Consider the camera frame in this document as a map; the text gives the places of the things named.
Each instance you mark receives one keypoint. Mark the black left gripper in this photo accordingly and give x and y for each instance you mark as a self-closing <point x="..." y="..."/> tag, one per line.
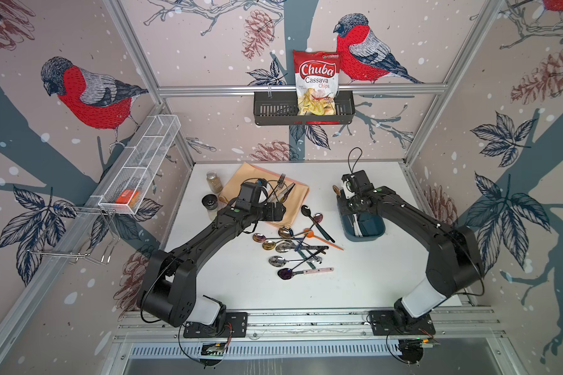
<point x="270" y="216"/>

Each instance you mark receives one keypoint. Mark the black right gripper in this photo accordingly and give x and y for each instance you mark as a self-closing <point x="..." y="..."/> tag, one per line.
<point x="341" y="201"/>

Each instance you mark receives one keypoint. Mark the teal plastic storage box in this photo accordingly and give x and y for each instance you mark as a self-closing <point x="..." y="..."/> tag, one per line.
<point x="372" y="226"/>

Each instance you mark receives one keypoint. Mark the white ceramic spoon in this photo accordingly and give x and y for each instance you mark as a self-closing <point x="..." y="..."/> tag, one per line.
<point x="356" y="226"/>

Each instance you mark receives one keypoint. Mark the black spoon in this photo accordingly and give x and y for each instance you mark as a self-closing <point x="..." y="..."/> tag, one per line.
<point x="306" y="211"/>

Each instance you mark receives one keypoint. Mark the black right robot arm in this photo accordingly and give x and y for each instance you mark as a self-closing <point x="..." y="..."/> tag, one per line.
<point x="454" y="262"/>

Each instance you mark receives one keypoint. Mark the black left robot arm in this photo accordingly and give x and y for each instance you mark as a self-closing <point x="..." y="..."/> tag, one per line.
<point x="169" y="287"/>

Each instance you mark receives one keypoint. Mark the rainbow spoon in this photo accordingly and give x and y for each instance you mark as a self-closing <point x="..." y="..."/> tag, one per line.
<point x="261" y="238"/>

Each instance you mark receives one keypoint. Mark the gold spoon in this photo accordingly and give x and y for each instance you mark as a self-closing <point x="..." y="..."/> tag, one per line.
<point x="280" y="246"/>

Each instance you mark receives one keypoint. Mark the silver spoon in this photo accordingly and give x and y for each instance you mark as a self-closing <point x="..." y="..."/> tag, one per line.
<point x="280" y="261"/>

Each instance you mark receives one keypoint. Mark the small red box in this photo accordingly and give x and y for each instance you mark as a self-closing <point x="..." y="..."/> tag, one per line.
<point x="128" y="197"/>

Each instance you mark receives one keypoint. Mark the silver fork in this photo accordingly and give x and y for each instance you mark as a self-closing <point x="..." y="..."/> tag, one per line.
<point x="280" y="180"/>

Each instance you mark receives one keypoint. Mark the black round lid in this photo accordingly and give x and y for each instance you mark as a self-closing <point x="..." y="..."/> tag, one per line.
<point x="210" y="202"/>

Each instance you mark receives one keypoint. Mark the brown spice jar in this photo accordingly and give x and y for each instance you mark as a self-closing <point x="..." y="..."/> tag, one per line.
<point x="214" y="182"/>

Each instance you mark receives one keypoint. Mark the peach cloth napkin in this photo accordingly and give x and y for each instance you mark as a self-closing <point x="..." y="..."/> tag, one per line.
<point x="250" y="173"/>

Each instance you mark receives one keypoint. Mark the red Chuba chips bag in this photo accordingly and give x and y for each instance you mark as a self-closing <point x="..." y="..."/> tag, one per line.
<point x="317" y="82"/>

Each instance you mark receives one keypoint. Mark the orange handled spoon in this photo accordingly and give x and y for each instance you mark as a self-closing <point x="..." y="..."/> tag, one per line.
<point x="311" y="234"/>

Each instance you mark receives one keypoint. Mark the purple spoon pink handle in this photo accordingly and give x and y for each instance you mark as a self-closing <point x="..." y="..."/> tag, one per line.
<point x="287" y="274"/>

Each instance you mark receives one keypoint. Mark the black wall basket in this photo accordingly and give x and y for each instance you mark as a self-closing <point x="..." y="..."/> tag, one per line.
<point x="281" y="109"/>

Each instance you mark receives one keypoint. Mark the clear wire wall shelf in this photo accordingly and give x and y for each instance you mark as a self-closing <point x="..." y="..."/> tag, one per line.
<point x="141" y="166"/>

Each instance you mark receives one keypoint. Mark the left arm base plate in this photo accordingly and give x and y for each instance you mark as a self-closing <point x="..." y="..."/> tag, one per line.
<point x="226" y="325"/>

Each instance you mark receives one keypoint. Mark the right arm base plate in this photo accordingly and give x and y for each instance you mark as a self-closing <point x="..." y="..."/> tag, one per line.
<point x="390" y="322"/>

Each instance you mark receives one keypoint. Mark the wire hook rack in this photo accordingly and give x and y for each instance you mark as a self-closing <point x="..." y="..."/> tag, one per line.
<point x="79" y="233"/>

